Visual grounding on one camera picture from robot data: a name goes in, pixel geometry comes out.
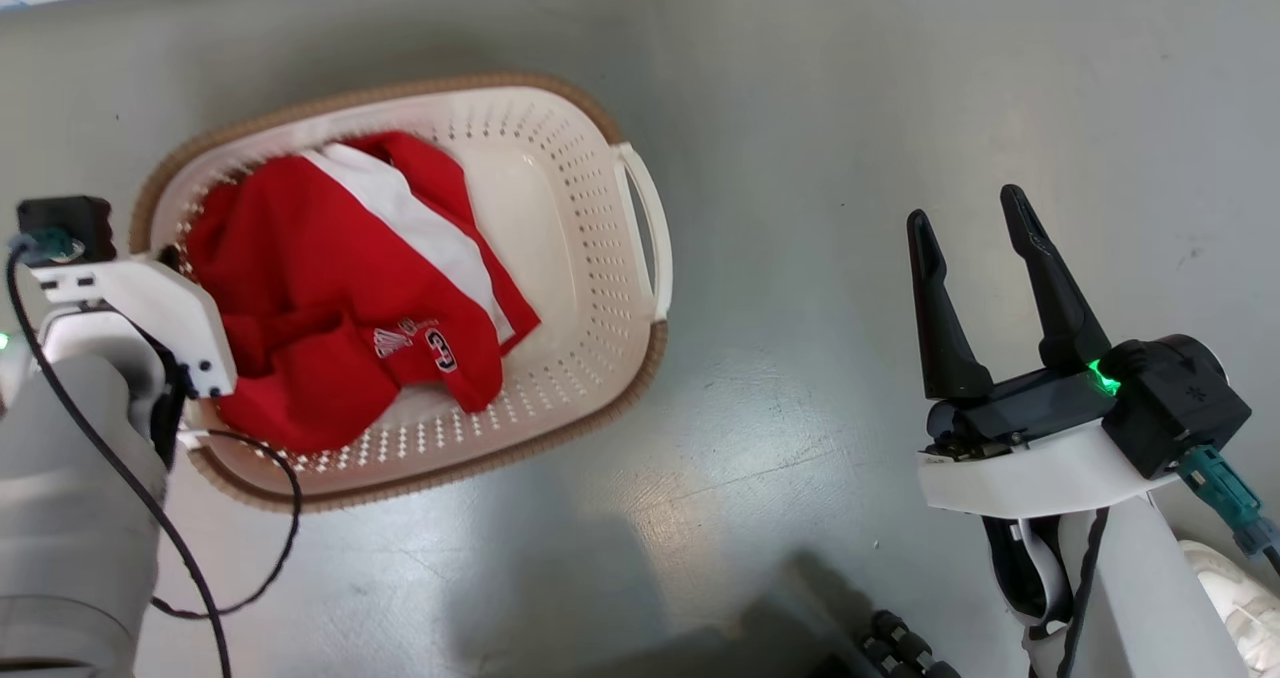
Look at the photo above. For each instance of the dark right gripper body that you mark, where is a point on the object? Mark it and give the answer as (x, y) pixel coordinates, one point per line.
(1020, 413)

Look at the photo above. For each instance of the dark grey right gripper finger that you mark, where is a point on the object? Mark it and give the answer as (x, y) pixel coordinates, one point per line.
(1060, 298)
(938, 318)

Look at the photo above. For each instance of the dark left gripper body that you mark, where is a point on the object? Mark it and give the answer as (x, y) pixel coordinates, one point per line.
(168, 408)

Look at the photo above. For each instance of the cream perforated plastic laundry basket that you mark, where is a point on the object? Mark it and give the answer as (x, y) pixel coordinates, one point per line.
(580, 258)

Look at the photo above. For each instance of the black ridged robot base part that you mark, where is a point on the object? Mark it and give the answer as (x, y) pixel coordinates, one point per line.
(905, 648)

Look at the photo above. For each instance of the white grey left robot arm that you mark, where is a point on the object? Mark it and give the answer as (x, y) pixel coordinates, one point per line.
(70, 518)

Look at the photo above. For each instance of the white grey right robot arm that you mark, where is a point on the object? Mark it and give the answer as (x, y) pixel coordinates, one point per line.
(1150, 598)

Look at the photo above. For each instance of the red and white garment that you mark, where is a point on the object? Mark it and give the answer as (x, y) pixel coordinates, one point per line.
(310, 298)

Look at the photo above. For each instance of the white shoe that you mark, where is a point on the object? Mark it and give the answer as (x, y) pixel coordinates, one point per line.
(1240, 598)

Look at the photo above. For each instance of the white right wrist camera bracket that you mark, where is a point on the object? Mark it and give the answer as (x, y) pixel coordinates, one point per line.
(1030, 478)

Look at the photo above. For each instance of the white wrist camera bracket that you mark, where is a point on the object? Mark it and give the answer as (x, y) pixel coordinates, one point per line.
(160, 308)
(1030, 478)

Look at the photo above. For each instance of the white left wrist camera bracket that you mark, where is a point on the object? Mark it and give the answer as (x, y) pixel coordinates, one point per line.
(160, 308)

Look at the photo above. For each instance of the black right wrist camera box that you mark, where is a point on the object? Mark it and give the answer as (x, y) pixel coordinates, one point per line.
(1175, 403)

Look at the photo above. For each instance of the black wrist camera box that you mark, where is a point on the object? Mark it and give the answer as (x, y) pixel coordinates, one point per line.
(1175, 403)
(70, 220)

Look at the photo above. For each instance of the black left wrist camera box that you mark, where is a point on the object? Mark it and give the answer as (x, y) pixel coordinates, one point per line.
(70, 220)

